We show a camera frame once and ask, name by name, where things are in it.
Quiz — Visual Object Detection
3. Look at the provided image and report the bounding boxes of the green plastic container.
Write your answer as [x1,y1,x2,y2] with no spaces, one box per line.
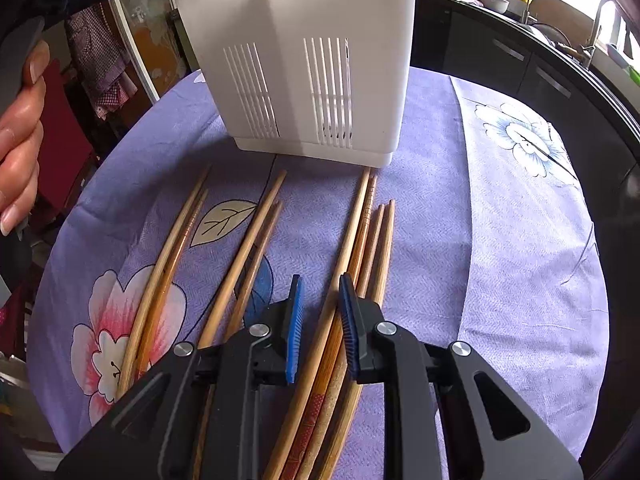
[607,42,640,86]

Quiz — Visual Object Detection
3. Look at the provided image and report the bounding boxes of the white plastic utensil holder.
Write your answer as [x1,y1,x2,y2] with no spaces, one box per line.
[167,0,418,170]

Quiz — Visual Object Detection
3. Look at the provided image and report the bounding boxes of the black wok with handle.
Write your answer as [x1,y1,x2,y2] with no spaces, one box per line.
[532,22,573,48]

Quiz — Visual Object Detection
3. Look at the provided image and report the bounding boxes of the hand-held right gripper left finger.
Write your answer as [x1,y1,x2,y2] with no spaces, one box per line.
[54,274,305,480]

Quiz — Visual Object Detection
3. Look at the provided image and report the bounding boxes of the checked purple apron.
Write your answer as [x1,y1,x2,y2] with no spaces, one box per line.
[67,2,138,121]

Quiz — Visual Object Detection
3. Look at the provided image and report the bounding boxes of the sliding glass door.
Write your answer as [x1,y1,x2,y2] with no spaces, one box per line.
[107,0,201,106]

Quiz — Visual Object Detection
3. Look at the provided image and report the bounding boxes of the purple floral tablecloth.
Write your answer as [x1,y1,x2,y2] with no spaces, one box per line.
[27,67,608,480]

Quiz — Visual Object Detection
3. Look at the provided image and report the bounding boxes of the person's left hand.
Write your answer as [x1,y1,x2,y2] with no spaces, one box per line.
[0,40,51,237]

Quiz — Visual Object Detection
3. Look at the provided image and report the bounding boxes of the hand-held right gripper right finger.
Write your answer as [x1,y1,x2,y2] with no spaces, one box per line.
[339,272,585,480]

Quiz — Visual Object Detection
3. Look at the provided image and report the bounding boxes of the tall steel kitchen faucet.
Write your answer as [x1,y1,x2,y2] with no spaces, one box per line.
[582,0,618,68]

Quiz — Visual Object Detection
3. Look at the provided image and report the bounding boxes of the red chair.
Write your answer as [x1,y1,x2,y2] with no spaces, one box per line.
[40,60,98,206]

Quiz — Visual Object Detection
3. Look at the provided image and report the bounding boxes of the wooden chopstick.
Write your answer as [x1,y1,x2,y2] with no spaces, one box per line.
[262,167,372,480]
[117,165,211,401]
[280,175,377,480]
[295,203,386,480]
[315,200,396,480]
[192,201,284,480]
[197,170,288,350]
[135,189,209,377]

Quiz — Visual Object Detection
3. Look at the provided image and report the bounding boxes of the black kitchen base cabinets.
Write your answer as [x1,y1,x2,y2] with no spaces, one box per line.
[410,0,640,221]

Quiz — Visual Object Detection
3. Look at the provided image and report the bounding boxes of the wooden cutting board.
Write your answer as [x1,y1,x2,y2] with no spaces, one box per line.
[527,0,576,28]

